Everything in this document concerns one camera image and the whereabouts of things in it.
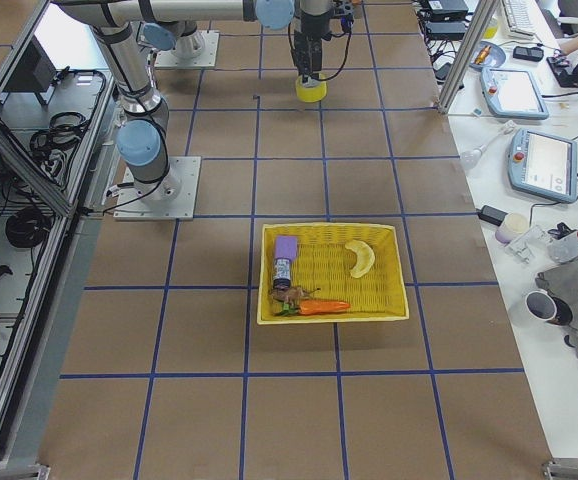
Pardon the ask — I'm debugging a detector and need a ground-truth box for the brass cylinder tool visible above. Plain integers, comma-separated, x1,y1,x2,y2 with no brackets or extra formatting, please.
473,45,491,65

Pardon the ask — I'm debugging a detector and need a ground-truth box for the yellow plastic basket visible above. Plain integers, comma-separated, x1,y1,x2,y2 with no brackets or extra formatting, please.
256,222,409,325

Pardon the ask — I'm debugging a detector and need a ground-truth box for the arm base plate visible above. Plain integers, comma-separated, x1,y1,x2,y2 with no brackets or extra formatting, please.
113,156,201,221
155,30,220,70

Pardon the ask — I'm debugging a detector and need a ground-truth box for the aluminium frame post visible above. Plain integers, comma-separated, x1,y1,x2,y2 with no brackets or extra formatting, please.
437,0,498,114

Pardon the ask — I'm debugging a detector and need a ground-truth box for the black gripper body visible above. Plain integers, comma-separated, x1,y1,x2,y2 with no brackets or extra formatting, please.
289,29,332,75

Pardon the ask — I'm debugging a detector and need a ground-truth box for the upper teach pendant tablet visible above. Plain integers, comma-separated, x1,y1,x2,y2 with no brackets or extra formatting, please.
480,67,549,120

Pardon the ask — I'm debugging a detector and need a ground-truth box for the purple sponge block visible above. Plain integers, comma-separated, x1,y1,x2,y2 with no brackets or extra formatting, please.
274,235,298,262

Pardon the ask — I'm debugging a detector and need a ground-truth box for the lower teach pendant tablet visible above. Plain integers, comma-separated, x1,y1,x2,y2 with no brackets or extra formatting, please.
507,129,578,203

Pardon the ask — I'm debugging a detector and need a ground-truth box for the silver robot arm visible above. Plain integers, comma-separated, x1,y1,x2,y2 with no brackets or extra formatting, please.
139,1,341,100
55,1,181,203

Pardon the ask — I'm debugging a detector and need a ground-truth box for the blue plate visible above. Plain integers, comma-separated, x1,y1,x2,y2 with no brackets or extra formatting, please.
469,41,506,70

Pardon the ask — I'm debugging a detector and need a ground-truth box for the teach pendant tablet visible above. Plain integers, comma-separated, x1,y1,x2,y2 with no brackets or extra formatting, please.
480,67,549,120
507,129,578,203

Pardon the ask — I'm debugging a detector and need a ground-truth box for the orange toy carrot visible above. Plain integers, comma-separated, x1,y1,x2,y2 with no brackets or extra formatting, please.
276,300,351,316

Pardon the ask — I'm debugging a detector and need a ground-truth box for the purple capped bottle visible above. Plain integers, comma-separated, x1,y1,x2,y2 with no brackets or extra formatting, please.
272,258,292,290

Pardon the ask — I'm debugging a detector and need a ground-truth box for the brown toy animal figure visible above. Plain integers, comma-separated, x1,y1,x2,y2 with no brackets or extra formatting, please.
270,286,319,307

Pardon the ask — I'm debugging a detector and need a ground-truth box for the croissant bread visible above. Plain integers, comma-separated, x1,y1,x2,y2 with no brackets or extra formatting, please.
345,240,375,279

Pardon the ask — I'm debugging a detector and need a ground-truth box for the lavender white cup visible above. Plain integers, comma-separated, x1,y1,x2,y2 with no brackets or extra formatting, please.
495,213,529,244

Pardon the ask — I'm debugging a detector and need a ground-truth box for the yellow tape roll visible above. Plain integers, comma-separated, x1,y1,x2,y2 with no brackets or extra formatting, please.
295,75,327,103

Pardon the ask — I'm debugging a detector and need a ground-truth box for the white black mug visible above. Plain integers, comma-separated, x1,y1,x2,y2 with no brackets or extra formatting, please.
524,290,573,326

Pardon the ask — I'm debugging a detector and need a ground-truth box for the black power adapter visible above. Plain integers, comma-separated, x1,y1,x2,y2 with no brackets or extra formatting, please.
477,205,508,227

